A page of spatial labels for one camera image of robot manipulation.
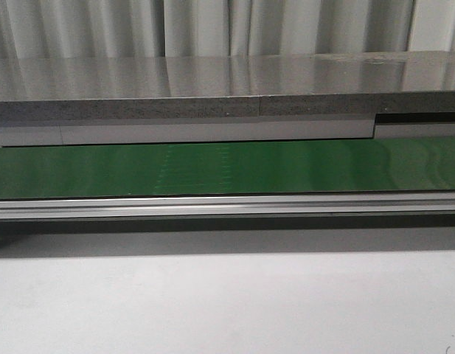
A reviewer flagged grey stone-edged back table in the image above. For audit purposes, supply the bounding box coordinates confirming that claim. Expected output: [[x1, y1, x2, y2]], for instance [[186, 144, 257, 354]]
[[0, 52, 455, 125]]

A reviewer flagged green conveyor belt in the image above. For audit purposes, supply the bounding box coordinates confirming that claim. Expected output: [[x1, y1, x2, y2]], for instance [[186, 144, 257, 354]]
[[0, 137, 455, 200]]

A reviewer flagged white pleated curtain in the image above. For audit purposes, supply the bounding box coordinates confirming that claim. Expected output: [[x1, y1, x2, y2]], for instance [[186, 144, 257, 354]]
[[0, 1, 455, 59]]

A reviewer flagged grey rear conveyor rail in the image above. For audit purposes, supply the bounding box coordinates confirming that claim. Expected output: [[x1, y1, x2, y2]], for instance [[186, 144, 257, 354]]
[[0, 112, 455, 147]]

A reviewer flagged aluminium front conveyor rail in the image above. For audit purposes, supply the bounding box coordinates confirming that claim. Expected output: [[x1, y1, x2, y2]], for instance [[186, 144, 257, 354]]
[[0, 191, 455, 221]]

